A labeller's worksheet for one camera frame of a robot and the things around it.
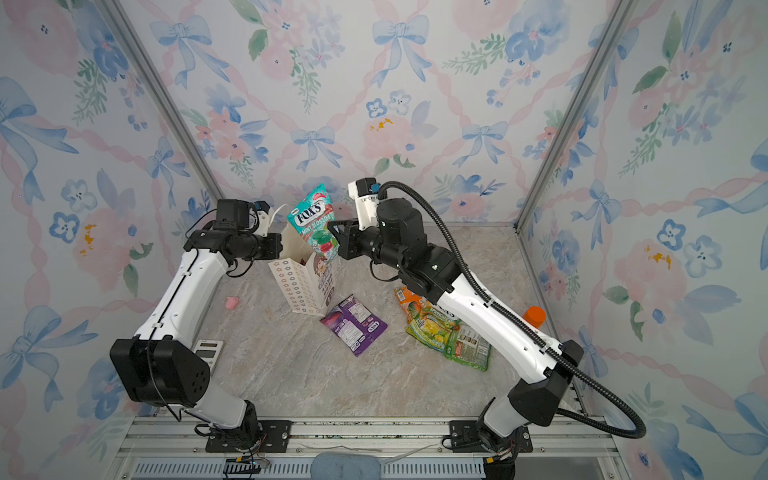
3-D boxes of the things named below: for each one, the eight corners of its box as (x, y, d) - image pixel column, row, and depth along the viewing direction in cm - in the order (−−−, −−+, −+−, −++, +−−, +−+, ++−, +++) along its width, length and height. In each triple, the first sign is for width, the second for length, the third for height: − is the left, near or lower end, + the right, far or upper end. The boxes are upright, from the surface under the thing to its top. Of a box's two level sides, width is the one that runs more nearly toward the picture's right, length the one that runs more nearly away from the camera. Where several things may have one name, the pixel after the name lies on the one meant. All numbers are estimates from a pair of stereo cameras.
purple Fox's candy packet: (322, 323, 96) (321, 319, 94) (352, 297, 102) (351, 293, 100) (358, 359, 89) (357, 356, 86) (388, 329, 95) (388, 325, 92)
